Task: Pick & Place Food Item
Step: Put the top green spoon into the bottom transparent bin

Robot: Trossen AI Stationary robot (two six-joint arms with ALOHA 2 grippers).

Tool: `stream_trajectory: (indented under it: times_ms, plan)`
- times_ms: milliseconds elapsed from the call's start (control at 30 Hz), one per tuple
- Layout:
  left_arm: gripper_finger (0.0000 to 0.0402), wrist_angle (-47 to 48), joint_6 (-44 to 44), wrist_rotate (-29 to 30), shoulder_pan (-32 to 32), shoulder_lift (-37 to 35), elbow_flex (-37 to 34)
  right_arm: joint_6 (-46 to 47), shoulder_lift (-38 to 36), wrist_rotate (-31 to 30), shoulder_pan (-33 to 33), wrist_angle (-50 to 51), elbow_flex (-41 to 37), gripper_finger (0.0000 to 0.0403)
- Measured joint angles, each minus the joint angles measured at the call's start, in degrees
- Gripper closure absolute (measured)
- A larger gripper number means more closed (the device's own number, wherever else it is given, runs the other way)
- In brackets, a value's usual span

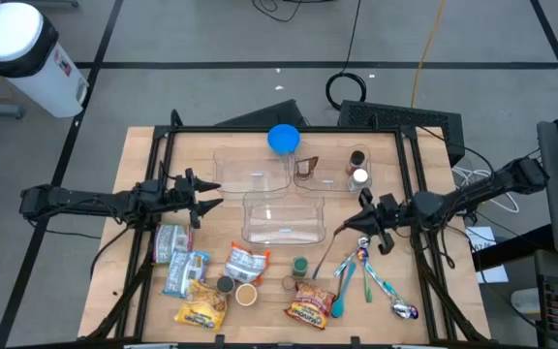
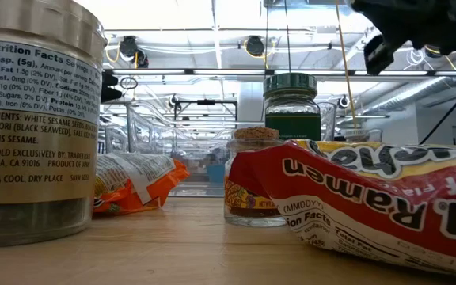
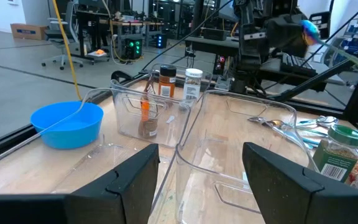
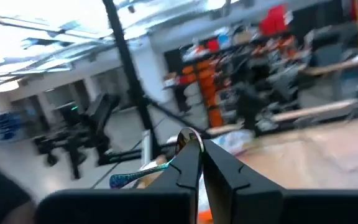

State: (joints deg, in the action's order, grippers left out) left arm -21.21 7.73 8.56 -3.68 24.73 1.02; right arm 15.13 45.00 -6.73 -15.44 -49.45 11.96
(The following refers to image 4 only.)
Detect blue handled silver spoon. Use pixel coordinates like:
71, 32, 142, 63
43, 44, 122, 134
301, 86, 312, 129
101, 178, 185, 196
109, 126, 205, 190

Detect blue storage bins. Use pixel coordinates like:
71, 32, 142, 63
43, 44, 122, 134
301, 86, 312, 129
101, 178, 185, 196
0, 111, 23, 141

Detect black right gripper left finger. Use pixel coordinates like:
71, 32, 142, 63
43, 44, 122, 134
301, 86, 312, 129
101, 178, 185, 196
147, 139, 204, 224

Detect black background machine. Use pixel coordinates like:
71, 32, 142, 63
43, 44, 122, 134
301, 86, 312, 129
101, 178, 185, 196
32, 92, 121, 180

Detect blue white ramen packet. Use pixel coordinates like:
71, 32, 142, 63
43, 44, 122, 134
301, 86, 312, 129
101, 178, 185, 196
211, 129, 256, 155

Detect black aluminium table frame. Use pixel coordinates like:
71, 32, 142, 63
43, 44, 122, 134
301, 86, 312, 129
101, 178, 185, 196
101, 0, 213, 167

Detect storage shelf with orange items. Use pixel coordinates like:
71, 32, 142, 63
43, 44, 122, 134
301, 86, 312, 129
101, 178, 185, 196
163, 2, 295, 131

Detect orange white ramen packet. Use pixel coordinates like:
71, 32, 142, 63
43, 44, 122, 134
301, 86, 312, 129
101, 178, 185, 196
196, 208, 214, 224

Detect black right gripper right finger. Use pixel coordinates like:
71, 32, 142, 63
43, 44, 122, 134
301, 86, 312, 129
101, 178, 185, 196
202, 139, 285, 224

